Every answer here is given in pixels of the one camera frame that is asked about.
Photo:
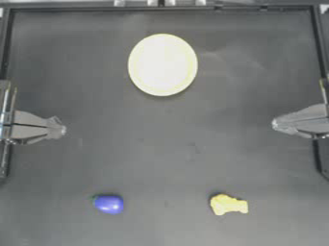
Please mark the yellow round plate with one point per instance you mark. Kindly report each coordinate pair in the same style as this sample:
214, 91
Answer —
162, 64

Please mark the brown toy chicken wing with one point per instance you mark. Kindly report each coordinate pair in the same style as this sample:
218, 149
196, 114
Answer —
227, 205

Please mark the black table frame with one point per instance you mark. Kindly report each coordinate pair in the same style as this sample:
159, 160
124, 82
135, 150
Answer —
317, 38

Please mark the blue toy eggplant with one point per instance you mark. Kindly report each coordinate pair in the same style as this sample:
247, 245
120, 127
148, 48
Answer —
109, 204

